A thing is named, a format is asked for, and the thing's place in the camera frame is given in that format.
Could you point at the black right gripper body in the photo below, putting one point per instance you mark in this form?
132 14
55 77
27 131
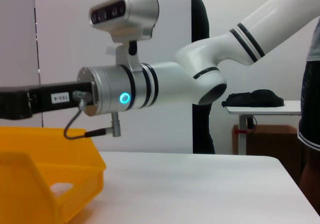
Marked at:
37 98

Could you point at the white paper ball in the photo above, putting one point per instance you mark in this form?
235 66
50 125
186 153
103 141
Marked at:
61 189

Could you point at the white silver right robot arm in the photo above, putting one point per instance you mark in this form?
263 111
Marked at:
170 83

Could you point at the white background desk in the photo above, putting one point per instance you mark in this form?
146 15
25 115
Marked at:
265 110

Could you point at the yellow plastic bin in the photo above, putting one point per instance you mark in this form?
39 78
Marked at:
30 174

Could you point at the person in black clothes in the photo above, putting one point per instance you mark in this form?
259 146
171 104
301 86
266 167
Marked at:
201 123

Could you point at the black bag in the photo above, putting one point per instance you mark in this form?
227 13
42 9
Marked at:
255 98

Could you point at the brown cardboard box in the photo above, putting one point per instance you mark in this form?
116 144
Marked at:
272 140

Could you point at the person in dark shorts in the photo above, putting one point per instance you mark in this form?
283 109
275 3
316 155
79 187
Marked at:
311 108

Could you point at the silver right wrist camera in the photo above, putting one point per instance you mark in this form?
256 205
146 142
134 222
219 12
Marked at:
135 16

